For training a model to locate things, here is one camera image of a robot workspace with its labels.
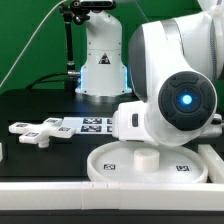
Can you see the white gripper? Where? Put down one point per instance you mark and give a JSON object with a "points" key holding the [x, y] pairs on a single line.
{"points": [[128, 123]]}

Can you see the white round table top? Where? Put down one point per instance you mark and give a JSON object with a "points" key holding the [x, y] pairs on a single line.
{"points": [[138, 162]]}

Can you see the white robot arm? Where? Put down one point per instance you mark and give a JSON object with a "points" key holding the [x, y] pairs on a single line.
{"points": [[172, 65]]}

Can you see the white marker sheet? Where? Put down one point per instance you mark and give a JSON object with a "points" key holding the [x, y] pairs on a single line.
{"points": [[89, 125]]}

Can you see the white right fence bar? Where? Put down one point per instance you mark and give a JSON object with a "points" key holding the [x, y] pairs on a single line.
{"points": [[214, 163]]}

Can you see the white fence bar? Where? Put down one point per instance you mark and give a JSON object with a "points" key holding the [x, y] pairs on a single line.
{"points": [[121, 196], [214, 163], [1, 152]]}

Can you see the white cross-shaped table base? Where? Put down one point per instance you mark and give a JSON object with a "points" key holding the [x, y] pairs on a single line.
{"points": [[40, 134]]}

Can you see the white front fence bar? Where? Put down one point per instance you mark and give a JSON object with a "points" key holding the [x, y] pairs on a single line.
{"points": [[121, 196]]}

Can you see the white left fence bar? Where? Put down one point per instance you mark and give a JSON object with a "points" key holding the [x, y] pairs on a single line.
{"points": [[1, 152]]}

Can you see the black camera on mount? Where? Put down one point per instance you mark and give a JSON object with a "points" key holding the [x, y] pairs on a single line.
{"points": [[95, 4]]}

